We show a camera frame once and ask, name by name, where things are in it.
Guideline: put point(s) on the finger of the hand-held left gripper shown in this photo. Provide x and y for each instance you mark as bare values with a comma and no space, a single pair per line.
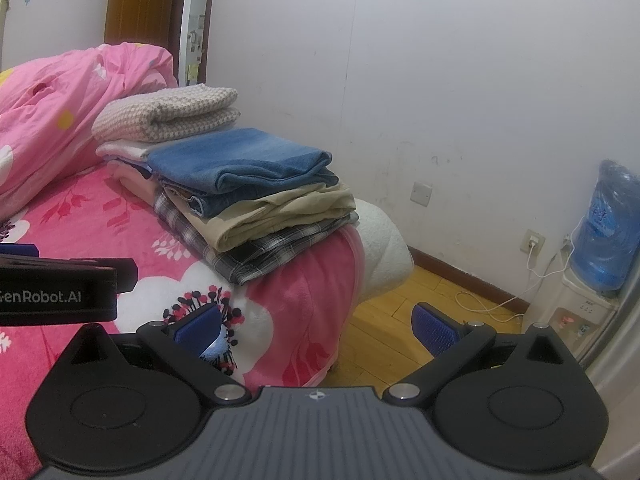
100,264
17,250

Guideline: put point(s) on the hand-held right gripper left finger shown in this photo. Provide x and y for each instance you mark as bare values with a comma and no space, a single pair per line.
200,327

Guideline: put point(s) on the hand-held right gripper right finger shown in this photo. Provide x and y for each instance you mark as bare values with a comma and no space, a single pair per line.
435,330

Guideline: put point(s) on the light blue jeans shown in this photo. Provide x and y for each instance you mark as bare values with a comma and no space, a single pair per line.
240,160

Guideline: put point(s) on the wooden skirting board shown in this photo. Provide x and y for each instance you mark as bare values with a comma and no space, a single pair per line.
450,270

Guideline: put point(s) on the white fluffy cloth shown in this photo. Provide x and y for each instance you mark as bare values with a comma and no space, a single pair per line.
385,250

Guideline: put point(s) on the pink floral fleece blanket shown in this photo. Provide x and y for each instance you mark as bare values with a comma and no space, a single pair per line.
300,285

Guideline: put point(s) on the pale pink folded cloth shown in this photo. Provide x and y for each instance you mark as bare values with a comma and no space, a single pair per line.
122,150

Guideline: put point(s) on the khaki folded pants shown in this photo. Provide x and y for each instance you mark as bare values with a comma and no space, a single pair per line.
280,220

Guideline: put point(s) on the white water dispenser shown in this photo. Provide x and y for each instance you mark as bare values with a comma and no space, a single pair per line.
580,315

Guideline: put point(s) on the pink and teal printed quilt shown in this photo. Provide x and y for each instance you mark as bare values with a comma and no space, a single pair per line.
75,110

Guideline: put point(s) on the blue water bottle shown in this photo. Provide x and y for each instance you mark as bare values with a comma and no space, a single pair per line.
605,235

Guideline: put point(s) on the wooden door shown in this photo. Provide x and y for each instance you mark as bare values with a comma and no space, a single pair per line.
145,5

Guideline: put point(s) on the white wall socket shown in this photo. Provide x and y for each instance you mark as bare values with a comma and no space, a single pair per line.
532,242

